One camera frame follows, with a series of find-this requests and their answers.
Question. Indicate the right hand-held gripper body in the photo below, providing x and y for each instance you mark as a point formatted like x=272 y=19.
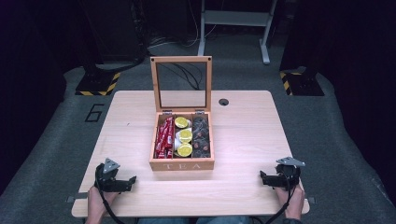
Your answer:
x=288 y=175

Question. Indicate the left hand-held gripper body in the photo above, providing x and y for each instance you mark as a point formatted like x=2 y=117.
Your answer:
x=107 y=180

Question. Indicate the wooden tea box with lid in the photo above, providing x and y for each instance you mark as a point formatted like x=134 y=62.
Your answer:
x=182 y=165

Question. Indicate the person's left hand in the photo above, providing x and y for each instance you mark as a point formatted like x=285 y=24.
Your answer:
x=98 y=200

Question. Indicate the person's right hand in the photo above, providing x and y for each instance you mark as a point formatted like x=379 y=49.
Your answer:
x=292 y=200

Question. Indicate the bunch of red sachets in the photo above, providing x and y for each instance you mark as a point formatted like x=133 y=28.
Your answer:
x=163 y=137

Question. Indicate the yellow tea packets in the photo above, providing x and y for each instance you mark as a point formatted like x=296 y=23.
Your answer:
x=184 y=150

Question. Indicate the yellow-lid creamer cup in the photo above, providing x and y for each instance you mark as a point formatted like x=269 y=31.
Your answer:
x=181 y=122
x=186 y=135

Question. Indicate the dark tea packets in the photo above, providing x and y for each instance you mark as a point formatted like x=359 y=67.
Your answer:
x=201 y=137

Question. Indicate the black stand with striped base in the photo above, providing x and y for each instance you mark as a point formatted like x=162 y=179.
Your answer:
x=98 y=82
x=300 y=82

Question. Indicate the white metal stand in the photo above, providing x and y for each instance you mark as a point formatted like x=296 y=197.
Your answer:
x=236 y=18

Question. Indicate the grey table bracket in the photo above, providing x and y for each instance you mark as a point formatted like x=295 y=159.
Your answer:
x=76 y=198
x=310 y=200

